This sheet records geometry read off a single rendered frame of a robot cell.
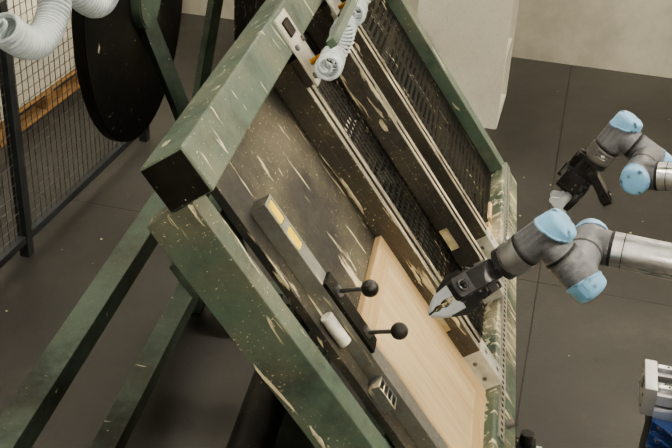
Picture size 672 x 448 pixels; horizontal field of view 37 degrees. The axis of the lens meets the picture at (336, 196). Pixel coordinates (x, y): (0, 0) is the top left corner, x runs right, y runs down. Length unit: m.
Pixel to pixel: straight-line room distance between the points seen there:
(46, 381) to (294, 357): 1.26
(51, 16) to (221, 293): 0.66
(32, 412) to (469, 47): 4.21
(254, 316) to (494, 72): 4.72
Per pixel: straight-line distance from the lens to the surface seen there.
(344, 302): 2.20
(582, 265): 2.06
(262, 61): 2.26
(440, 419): 2.53
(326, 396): 2.01
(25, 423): 2.95
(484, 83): 6.53
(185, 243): 1.87
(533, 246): 2.03
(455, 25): 6.43
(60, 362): 3.14
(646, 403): 2.90
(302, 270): 2.15
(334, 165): 2.56
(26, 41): 1.99
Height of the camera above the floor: 2.69
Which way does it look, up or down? 28 degrees down
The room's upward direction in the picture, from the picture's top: 3 degrees clockwise
